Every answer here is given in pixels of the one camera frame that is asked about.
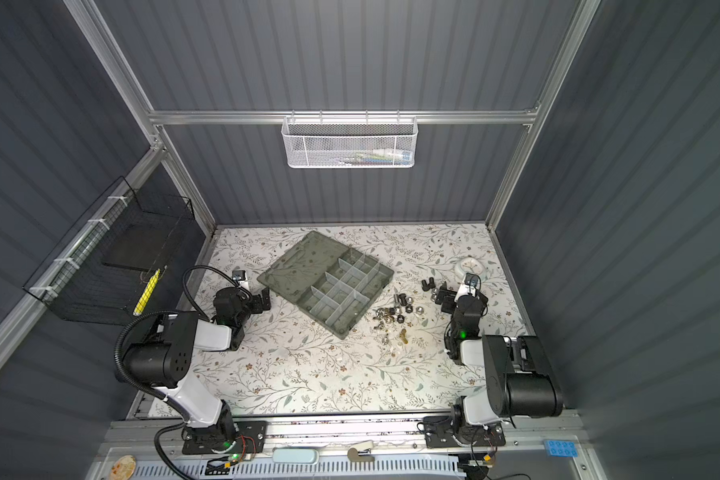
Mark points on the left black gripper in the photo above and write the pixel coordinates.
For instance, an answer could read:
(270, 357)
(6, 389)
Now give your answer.
(255, 301)

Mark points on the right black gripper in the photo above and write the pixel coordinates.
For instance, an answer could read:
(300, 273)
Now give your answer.
(446, 296)

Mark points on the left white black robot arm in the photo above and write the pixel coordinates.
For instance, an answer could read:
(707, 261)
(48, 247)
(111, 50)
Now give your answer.
(154, 355)

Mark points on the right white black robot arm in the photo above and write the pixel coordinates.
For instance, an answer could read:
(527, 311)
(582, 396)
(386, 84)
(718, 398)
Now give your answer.
(519, 379)

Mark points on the pile of screws and nuts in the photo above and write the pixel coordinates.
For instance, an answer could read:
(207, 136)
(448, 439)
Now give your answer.
(405, 317)

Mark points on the clear divided organizer box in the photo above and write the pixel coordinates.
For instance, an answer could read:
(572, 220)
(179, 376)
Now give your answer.
(332, 283)

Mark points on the yellow marker pen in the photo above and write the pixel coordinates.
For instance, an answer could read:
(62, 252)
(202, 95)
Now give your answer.
(143, 300)

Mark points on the pens in white basket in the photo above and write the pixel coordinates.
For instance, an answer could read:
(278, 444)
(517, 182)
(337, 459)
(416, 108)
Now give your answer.
(377, 158)

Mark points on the light teal flat box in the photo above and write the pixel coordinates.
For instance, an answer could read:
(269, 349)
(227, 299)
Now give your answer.
(295, 456)

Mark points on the blue button pad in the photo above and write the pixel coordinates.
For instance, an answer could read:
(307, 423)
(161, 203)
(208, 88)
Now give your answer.
(561, 448)

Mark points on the round wooden disc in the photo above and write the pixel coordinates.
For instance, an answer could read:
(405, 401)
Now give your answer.
(123, 468)

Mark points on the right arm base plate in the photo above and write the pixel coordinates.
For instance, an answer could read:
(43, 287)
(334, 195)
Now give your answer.
(443, 431)

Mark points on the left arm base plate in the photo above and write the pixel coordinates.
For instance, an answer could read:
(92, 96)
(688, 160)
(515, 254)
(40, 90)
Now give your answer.
(246, 437)

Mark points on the black wire wall basket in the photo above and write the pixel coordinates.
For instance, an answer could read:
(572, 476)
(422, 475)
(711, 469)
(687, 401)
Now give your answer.
(98, 275)

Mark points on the white wire mesh basket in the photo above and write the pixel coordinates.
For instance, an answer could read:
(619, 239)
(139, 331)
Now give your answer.
(315, 145)

